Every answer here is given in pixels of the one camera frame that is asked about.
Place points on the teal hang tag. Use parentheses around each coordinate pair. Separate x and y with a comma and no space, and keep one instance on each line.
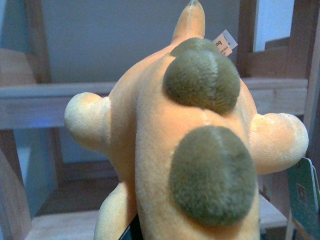
(304,196)

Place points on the orange plush dinosaur toy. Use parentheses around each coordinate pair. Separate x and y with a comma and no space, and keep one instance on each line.
(183,134)

